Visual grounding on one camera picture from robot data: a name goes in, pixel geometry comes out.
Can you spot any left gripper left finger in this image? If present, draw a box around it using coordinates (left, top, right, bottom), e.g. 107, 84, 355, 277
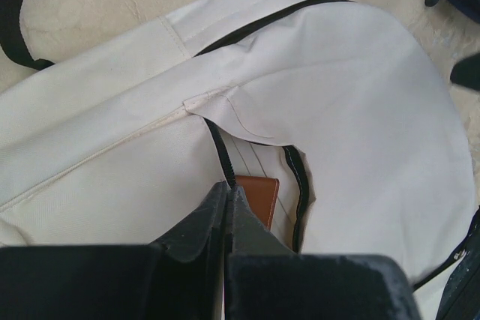
1, 182, 229, 319

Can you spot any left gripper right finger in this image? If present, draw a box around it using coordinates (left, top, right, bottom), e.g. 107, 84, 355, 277
224, 187, 421, 319

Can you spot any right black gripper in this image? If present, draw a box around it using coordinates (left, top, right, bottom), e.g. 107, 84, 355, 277
436, 210, 480, 320

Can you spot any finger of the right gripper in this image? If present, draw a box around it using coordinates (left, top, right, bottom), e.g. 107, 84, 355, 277
450, 54, 480, 92

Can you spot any brown leather wallet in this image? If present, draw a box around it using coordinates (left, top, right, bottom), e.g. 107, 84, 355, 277
235, 175, 280, 230

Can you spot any beige canvas backpack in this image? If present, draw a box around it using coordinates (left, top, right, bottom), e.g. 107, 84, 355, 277
1, 0, 479, 319

